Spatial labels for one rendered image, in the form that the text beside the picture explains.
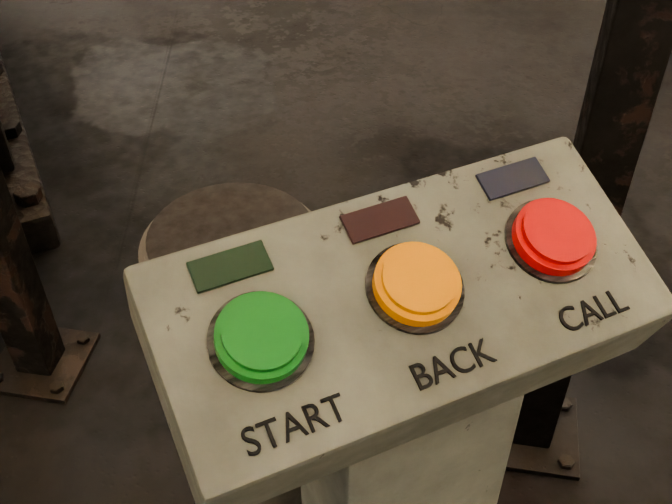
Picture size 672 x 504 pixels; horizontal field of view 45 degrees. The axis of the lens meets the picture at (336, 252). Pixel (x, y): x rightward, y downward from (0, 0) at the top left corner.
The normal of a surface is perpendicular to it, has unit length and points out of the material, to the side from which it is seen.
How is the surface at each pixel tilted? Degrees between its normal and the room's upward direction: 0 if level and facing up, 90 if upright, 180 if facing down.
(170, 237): 0
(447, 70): 0
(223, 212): 0
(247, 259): 20
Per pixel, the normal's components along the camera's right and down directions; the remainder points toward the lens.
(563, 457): 0.00, -0.73
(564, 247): 0.14, -0.48
